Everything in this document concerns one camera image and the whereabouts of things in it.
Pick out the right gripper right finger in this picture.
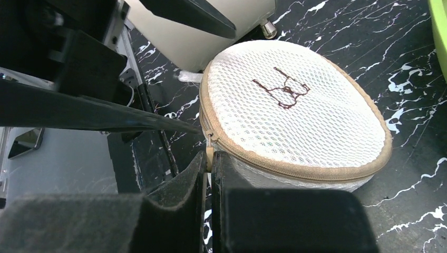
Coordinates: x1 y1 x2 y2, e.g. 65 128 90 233
211 151 379 252

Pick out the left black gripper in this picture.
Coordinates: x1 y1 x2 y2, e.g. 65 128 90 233
1 1 200 134

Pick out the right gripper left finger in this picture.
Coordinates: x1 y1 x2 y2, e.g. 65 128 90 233
1 152 206 252

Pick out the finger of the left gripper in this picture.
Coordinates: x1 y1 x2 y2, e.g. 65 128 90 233
141 0 237 39

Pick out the beige mesh cylindrical laundry bag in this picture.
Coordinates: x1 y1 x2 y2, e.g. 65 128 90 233
178 40 392 192

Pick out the green plastic basket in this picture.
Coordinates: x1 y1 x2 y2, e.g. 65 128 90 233
428 0 446 80

